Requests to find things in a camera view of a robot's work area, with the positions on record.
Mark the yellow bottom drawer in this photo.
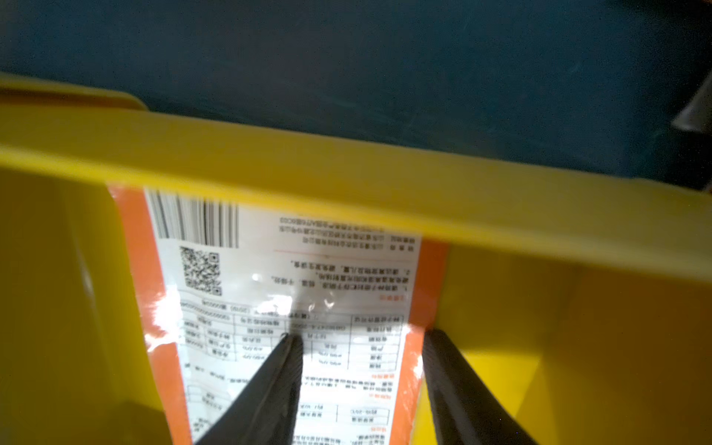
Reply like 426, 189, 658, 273
1, 74, 711, 444

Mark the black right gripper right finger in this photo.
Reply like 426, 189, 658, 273
422, 329, 535, 445

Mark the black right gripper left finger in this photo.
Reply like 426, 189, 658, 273
198, 334, 303, 444

